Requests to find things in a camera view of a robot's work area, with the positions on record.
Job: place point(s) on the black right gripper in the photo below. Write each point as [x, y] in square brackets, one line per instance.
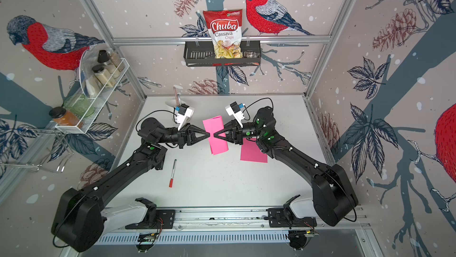
[217, 136]

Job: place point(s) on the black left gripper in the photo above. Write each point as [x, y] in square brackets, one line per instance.
[184, 134]

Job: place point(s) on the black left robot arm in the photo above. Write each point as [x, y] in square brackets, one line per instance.
[79, 221]

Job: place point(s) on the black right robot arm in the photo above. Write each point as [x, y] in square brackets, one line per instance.
[333, 194]

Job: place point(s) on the pink pen in cup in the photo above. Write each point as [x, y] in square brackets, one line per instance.
[177, 97]

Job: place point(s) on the white cup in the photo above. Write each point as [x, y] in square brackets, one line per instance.
[171, 103]

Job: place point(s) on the red marker pen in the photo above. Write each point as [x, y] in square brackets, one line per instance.
[173, 173]

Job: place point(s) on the beige spice bottle black cap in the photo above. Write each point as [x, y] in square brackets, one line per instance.
[104, 76]

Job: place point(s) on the Chuba cassava chips bag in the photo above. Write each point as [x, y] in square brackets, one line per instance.
[225, 30]

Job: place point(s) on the green glass jar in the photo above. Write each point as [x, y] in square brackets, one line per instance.
[79, 105]

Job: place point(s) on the orange spice jar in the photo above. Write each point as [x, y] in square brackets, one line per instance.
[63, 117]

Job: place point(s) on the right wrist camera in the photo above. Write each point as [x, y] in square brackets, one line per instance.
[236, 110]

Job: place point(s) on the black wire basket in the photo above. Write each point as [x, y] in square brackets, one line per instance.
[208, 54]

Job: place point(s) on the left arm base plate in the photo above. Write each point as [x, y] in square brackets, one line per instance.
[154, 218]

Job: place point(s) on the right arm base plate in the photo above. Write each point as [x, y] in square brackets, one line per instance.
[296, 212]

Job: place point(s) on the white wire shelf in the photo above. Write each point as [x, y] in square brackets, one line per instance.
[91, 87]

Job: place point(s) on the chrome wire hook rack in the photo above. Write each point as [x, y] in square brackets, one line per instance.
[34, 150]

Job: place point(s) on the aluminium mounting rail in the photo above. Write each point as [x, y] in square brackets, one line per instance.
[227, 219]

